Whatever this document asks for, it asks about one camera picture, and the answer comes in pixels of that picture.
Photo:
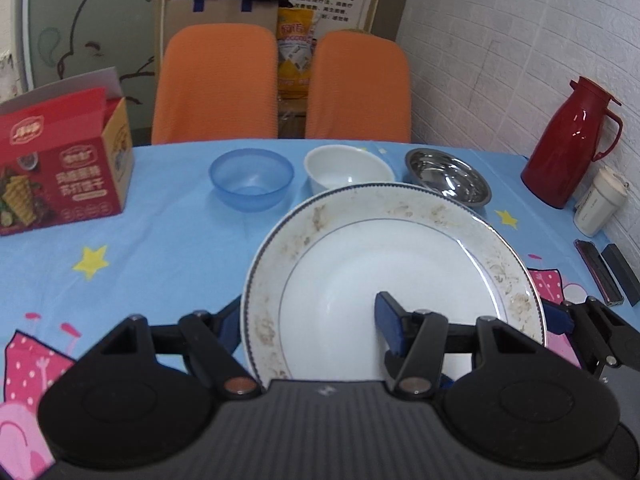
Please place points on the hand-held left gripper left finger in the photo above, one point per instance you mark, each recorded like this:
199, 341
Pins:
231, 321

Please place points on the white plate with blue rim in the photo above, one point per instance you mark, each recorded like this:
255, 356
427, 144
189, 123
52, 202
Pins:
360, 270

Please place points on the orange chair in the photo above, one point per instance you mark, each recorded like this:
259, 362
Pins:
357, 87
217, 85

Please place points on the stainless steel bowl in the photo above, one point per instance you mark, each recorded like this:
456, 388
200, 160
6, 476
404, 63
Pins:
447, 177

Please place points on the blue plastic bowl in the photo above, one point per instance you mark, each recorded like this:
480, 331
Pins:
250, 177

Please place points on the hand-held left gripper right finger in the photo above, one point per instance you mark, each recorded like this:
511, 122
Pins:
387, 322

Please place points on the white lidded cup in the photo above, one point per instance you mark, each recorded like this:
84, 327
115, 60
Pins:
597, 205

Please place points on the frosted glass panel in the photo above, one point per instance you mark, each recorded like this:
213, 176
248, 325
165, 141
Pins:
90, 25

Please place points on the blue printed tablecloth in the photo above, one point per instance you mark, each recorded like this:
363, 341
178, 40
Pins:
165, 260

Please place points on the dark metallic bar case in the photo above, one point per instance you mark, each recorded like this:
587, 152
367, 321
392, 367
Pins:
597, 272

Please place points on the red cardboard snack box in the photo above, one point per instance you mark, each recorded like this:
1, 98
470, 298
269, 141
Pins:
55, 170

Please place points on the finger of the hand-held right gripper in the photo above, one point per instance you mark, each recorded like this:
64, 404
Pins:
556, 317

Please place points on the yellow plastic bag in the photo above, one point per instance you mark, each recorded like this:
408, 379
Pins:
295, 60

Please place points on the red thermos jug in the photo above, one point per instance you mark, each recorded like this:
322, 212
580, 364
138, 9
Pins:
570, 145

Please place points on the brown paper bag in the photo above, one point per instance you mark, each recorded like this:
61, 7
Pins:
220, 12

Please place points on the black rectangular bar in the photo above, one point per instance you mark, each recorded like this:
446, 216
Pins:
622, 272

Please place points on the white ceramic bowl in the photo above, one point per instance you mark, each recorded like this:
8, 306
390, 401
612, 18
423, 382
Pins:
345, 167

